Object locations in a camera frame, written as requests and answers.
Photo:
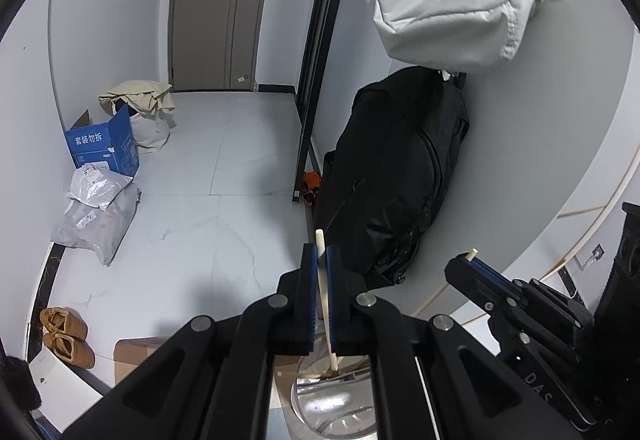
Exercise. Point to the white sack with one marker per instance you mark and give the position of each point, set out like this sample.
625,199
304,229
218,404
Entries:
150,134

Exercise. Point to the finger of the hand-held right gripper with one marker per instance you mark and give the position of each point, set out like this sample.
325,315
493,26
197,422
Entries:
540,297
470,282

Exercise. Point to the black backpack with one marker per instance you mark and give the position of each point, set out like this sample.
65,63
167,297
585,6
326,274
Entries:
395,169

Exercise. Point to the white utensil holder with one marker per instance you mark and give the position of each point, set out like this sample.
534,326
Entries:
330,405

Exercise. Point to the blue cardboard box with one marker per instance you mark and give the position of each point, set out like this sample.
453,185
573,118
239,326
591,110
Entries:
95,144

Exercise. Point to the grey door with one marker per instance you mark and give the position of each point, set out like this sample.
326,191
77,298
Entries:
210,19

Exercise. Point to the white plastic parcel bag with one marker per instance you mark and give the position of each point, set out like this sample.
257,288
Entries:
95,185

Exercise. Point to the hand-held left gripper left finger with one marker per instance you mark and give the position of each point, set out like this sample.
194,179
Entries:
305,280

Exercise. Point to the orange object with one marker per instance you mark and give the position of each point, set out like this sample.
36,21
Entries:
311,187

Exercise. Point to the single wooden chopstick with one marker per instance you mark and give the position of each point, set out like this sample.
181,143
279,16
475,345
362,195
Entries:
471,255
320,240

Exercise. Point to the beige cloth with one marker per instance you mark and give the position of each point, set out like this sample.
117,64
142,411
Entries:
135,92

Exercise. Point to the white cabinet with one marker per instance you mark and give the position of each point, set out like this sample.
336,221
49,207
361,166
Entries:
575,245

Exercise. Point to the white board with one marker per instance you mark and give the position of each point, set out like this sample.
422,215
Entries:
55,385

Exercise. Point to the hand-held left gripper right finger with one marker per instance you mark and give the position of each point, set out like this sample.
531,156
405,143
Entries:
336,290

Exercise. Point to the brown cardboard box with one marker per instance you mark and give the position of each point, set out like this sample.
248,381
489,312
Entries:
135,355

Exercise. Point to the grey plastic parcel bag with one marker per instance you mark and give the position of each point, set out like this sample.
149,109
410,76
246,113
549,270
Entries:
95,230

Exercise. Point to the dark cloth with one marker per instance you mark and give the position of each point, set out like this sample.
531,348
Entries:
17,380

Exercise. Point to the black metal stand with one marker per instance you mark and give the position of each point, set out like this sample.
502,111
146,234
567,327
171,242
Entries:
320,44

